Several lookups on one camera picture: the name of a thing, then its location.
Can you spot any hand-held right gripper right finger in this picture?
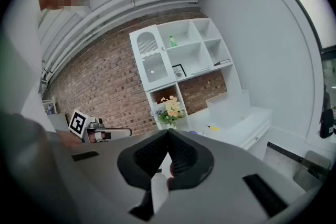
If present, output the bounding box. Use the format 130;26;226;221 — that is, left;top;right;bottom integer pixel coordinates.
154;129;307;224

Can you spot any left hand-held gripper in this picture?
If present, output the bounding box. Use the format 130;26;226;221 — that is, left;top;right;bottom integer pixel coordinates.
68;109;133;143

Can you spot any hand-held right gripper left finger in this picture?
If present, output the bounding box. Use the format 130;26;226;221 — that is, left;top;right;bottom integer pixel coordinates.
49;129;169;224

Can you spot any translucent plastic storage bin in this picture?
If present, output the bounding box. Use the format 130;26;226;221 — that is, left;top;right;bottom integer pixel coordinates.
205;89;252;130

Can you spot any person's left forearm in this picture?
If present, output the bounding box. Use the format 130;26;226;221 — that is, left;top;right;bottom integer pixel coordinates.
56;130;85;147

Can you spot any person's left hand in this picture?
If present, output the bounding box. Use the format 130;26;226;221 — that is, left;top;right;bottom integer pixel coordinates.
88;131;106;143

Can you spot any yellow and blue flower bouquet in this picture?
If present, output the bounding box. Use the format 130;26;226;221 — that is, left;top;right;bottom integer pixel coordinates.
151;95;186;130

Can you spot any white arched glass cabinet door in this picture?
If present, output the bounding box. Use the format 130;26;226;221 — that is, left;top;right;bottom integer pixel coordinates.
135;30;169;85

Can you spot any black-framed leaf picture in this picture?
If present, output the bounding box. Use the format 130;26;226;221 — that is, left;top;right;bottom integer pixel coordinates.
172;63;187;79

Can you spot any white shelf unit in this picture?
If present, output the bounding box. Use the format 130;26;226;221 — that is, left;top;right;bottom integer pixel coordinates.
129;17;243;132

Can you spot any white illustrated book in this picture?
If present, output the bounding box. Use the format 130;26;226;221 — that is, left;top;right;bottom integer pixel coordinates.
190;66;211;77

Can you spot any person's light shirt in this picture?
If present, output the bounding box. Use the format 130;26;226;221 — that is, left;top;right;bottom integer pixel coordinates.
0;6;45;126

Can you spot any dark hardcover book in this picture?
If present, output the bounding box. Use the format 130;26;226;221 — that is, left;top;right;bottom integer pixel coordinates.
213;58;232;67

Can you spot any black bag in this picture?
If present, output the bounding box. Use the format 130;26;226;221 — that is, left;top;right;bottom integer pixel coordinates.
319;106;336;140

